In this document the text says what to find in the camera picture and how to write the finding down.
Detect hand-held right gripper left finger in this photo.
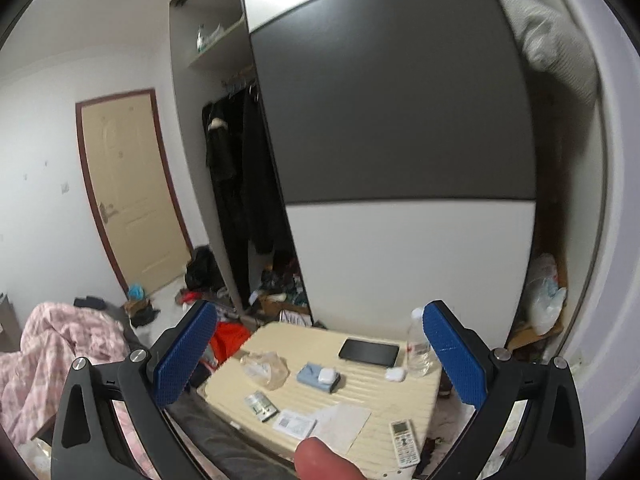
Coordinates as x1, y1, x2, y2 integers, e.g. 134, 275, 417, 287
50, 300, 219, 480

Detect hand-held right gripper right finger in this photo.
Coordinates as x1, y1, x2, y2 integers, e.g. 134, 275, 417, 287
422, 300, 588, 480

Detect person's right hand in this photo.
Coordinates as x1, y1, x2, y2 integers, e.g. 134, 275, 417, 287
294, 436, 368, 480

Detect clear water bottle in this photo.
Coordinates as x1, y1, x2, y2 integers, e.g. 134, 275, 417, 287
406, 307, 435, 379

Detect red bag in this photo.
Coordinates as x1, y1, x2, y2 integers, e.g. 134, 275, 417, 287
209, 322, 253, 362

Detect clear crumpled plastic bag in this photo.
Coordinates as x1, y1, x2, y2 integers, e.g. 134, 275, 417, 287
240, 351, 290, 391

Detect black phone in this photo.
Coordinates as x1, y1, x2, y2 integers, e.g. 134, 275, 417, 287
338, 338, 401, 367

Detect black bag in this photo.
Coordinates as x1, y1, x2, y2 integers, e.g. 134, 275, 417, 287
184, 246, 224, 294

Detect silver foil packet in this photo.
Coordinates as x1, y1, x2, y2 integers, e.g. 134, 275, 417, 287
245, 391, 279, 422

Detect white remote control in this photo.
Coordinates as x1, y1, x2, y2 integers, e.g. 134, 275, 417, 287
390, 420, 421, 469

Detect cream ribbed suitcase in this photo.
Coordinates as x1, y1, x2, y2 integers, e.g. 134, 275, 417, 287
197, 321, 444, 480

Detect clear plastic bag with contents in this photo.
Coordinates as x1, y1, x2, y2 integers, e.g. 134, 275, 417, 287
527, 254, 569, 336

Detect white paper sheet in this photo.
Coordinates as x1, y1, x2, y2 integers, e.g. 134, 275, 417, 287
312, 404, 372, 449

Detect white printed card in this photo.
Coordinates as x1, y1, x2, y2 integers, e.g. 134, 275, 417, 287
272, 409, 318, 439

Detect light blue box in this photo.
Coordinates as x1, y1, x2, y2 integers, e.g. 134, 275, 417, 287
296, 361, 342, 394

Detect pink plaid quilt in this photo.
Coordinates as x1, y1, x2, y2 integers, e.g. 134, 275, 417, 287
0, 301, 151, 480

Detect grey white sliding wardrobe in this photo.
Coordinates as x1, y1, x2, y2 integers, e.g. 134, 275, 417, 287
169, 0, 618, 356

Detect cream door with red frame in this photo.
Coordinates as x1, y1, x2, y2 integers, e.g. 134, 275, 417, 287
75, 89, 196, 297

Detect white wall shelf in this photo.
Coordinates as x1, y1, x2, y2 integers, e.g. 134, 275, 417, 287
187, 20, 248, 70

